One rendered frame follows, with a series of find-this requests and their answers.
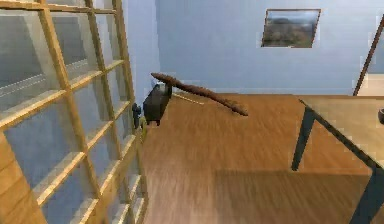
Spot long brown wooden stick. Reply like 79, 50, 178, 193
150, 72, 249, 117

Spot small dark figurine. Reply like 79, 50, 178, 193
131, 102, 142, 130

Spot light wooden open shelf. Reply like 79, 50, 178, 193
0, 0, 150, 224

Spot framed landscape picture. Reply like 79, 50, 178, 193
260, 8, 322, 49

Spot wooden table with dark legs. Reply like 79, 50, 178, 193
290, 95, 384, 224

